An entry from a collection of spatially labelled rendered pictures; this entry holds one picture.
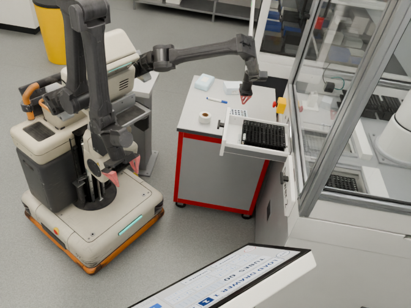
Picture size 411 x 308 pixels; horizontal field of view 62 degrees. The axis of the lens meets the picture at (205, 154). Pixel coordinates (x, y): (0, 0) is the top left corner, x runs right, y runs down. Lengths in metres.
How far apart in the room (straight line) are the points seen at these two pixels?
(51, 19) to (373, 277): 3.50
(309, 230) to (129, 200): 1.17
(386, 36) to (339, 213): 0.69
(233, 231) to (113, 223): 0.84
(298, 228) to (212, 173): 0.88
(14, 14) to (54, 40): 0.94
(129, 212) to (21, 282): 0.72
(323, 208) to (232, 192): 1.02
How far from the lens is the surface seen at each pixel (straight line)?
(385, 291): 1.93
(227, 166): 2.13
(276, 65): 2.50
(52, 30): 4.02
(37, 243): 2.47
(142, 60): 1.62
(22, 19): 4.86
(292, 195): 1.49
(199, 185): 2.28
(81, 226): 2.12
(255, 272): 0.97
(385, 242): 1.59
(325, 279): 1.81
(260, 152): 1.72
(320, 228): 1.48
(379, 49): 1.02
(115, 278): 2.24
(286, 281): 0.95
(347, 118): 1.11
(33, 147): 1.84
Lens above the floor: 1.97
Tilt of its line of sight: 42 degrees down
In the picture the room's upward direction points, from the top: 9 degrees clockwise
